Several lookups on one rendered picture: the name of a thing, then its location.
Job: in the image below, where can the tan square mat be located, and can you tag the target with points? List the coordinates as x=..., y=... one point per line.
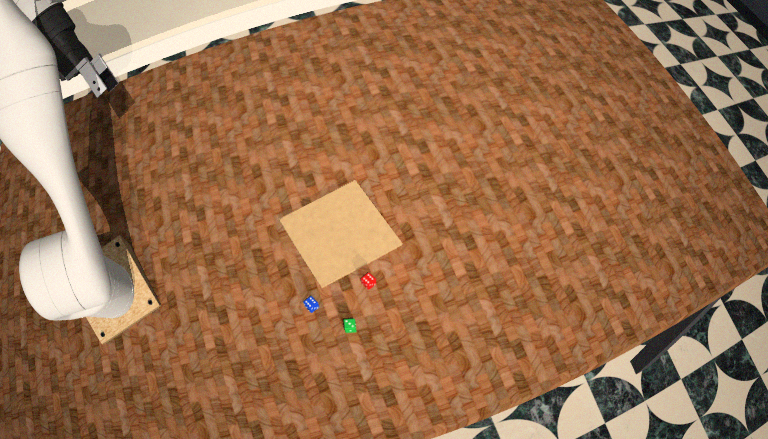
x=339, y=233

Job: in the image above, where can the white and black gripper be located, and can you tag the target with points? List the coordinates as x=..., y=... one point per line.
x=54, y=22

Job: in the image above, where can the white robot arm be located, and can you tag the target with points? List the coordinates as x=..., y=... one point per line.
x=67, y=271

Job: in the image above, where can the blue die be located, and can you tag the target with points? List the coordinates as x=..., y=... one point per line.
x=311, y=304

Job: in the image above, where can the red die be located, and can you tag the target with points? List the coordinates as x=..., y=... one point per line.
x=368, y=281

